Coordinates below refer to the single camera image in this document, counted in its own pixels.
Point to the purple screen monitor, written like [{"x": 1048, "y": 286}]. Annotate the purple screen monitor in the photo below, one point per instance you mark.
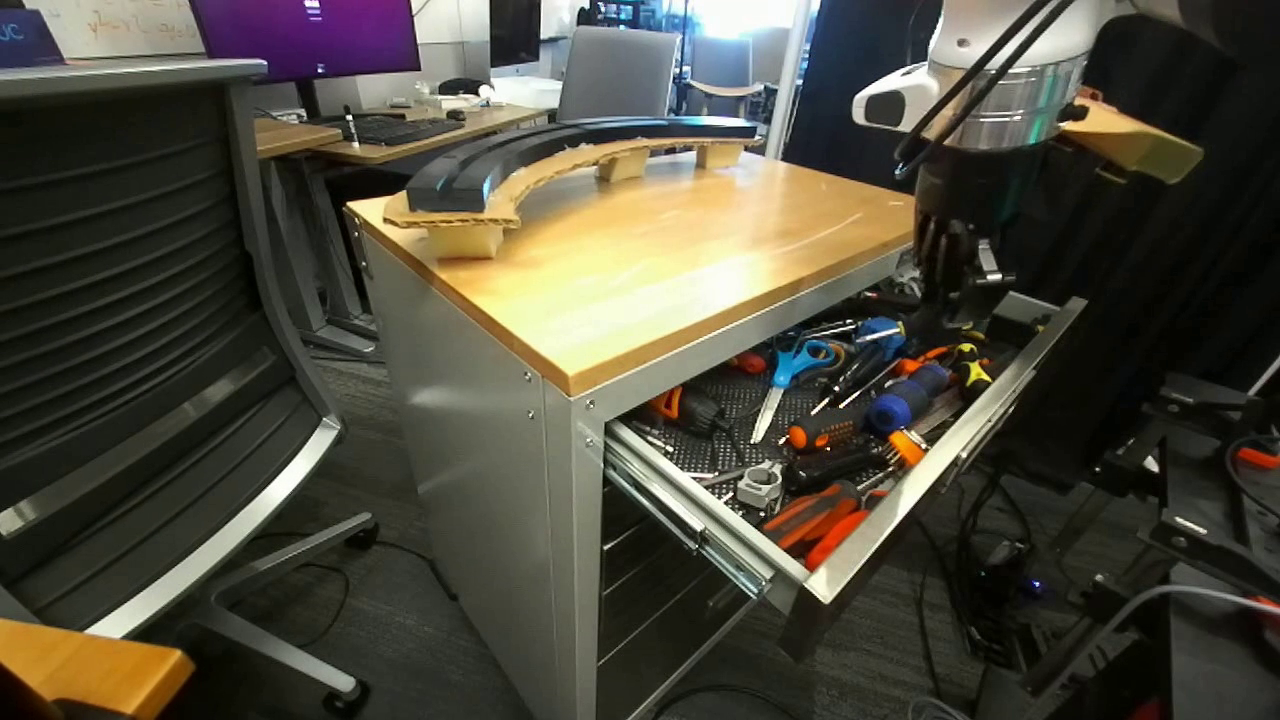
[{"x": 312, "y": 39}]

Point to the curved wooden black track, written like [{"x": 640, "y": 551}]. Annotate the curved wooden black track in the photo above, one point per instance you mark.
[{"x": 471, "y": 196}]

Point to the blue handled scissors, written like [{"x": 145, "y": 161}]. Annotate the blue handled scissors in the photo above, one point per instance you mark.
[{"x": 791, "y": 367}]

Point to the black keyboard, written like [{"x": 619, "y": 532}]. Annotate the black keyboard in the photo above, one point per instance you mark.
[{"x": 393, "y": 130}]

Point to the blue handled screwdriver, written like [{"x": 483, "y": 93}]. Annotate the blue handled screwdriver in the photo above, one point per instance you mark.
[{"x": 908, "y": 397}]

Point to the grey metal tool cabinet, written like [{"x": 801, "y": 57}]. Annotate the grey metal tool cabinet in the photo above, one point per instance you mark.
[{"x": 607, "y": 297}]

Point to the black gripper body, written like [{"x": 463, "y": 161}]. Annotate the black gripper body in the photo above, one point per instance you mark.
[{"x": 956, "y": 223}]

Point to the grey tool drawer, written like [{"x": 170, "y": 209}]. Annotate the grey tool drawer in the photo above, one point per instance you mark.
[{"x": 690, "y": 457}]

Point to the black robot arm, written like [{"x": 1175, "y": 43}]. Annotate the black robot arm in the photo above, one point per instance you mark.
[{"x": 979, "y": 108}]

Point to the orange handled pliers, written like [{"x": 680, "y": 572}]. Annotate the orange handled pliers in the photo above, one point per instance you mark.
[{"x": 819, "y": 526}]

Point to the black mesh office chair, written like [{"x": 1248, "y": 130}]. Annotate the black mesh office chair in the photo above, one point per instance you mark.
[{"x": 155, "y": 397}]

